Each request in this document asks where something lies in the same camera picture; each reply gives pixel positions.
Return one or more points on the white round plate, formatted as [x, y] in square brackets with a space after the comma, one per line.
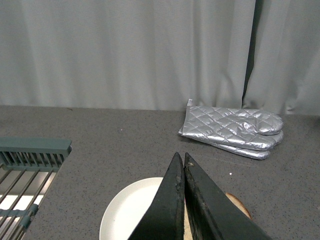
[127, 208]

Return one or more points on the lower silver quilted oven mitt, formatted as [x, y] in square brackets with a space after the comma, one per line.
[249, 151]

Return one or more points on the brown bread slice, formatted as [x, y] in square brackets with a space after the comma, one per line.
[187, 229]

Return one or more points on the upper silver quilted oven mitt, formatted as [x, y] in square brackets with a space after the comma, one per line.
[231, 126]

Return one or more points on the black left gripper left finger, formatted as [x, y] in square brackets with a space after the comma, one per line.
[164, 219]

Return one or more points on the grey curtain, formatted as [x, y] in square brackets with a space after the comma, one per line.
[157, 54]

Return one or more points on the silver quilted oven mitt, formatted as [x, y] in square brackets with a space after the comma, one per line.
[249, 151]
[231, 126]

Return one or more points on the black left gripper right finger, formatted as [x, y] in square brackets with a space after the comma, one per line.
[211, 214]

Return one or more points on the green dish drying rack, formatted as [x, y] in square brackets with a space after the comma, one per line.
[28, 165]

